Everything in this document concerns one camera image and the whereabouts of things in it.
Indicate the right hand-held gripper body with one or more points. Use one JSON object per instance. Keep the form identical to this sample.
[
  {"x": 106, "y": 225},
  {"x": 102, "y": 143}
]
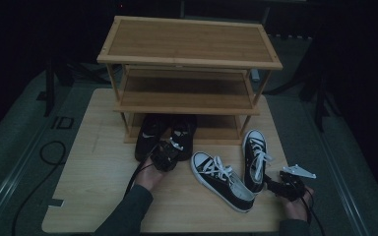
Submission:
[{"x": 292, "y": 189}]

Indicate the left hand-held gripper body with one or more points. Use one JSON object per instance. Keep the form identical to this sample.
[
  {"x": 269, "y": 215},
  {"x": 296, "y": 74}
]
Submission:
[{"x": 165, "y": 157}]

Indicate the black white canvas sneaker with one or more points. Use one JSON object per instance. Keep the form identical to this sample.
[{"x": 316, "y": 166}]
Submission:
[
  {"x": 254, "y": 157},
  {"x": 223, "y": 183}
]

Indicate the black slip-on shoe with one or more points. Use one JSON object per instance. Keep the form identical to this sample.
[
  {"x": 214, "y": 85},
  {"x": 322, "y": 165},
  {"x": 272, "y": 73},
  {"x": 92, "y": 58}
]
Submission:
[
  {"x": 185, "y": 131},
  {"x": 147, "y": 134}
]

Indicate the wooden shoe rack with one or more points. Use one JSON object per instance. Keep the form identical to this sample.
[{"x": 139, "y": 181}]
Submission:
[{"x": 187, "y": 42}]

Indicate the person's right hand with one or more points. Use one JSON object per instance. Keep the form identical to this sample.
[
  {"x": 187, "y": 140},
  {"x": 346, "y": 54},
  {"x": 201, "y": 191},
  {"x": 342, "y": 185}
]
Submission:
[{"x": 293, "y": 208}]

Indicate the person's left hand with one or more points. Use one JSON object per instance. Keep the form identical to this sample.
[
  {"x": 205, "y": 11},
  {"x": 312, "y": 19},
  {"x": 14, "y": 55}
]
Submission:
[{"x": 149, "y": 178}]

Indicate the black metal stand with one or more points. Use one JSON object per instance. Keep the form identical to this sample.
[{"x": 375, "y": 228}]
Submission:
[
  {"x": 320, "y": 98},
  {"x": 49, "y": 88}
]

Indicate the grey metal bracket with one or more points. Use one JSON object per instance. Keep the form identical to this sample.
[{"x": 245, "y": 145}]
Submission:
[{"x": 255, "y": 76}]

